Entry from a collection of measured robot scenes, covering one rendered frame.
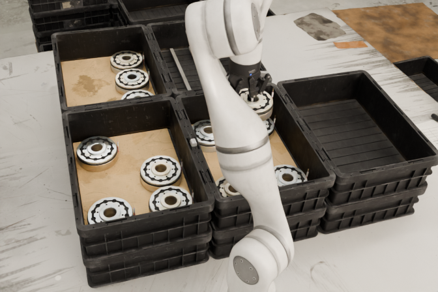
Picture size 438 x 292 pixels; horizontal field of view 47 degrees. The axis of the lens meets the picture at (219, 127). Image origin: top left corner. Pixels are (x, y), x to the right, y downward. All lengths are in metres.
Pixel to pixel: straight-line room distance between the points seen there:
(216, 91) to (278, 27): 1.45
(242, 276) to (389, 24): 3.21
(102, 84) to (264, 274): 0.92
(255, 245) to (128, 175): 0.51
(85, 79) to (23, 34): 1.97
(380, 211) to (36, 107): 1.12
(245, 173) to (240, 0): 0.27
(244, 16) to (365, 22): 3.19
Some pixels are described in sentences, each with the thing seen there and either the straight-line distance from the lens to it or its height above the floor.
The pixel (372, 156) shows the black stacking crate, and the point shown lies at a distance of 1.48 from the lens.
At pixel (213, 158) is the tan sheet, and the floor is 0.83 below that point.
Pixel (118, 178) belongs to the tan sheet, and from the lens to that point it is 1.32.
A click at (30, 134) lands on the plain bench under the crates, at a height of 0.70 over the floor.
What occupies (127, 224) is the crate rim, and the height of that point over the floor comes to 0.92.
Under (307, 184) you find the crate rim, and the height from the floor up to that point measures 0.93.
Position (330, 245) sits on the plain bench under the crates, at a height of 0.70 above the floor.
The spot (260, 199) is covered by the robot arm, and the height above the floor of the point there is 1.12.
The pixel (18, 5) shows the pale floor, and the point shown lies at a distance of 3.96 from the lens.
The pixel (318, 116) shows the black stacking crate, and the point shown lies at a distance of 1.56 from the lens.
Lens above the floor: 1.78
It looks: 41 degrees down
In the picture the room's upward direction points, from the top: 5 degrees clockwise
